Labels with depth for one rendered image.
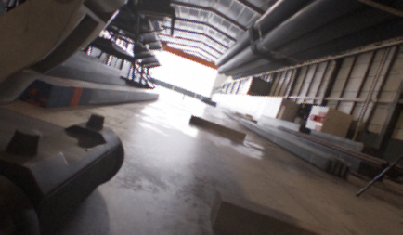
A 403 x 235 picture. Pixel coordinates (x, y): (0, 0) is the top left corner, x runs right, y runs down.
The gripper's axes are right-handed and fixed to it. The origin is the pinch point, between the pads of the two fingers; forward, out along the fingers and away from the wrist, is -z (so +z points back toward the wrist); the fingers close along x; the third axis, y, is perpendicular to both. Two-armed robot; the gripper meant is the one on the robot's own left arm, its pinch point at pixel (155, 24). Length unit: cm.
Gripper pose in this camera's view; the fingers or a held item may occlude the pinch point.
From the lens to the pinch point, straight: 91.2
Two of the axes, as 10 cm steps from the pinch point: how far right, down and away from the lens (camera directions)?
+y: -2.2, -1.1, 9.7
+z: 0.7, -9.9, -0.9
